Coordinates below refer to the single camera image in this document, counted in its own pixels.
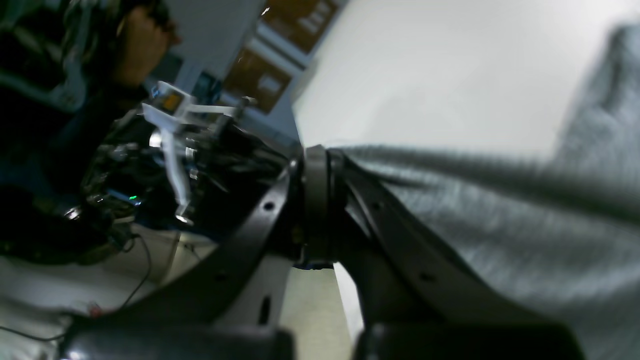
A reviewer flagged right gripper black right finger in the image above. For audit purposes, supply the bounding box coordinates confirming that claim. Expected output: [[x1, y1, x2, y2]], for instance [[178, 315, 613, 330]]
[[330, 150, 585, 360]]

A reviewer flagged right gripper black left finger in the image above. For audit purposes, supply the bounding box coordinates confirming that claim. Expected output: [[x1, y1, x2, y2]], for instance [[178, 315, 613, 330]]
[[60, 160, 304, 360]]

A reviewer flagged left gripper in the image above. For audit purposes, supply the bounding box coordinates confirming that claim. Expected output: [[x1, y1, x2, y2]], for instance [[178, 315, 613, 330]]
[[185, 124, 290, 236]]

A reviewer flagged grey t-shirt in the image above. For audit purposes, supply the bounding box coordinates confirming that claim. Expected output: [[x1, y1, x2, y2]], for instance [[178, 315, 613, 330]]
[[343, 22, 640, 360]]

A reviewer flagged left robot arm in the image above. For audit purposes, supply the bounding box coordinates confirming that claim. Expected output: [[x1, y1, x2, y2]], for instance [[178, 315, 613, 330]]
[[1, 96, 287, 265]]

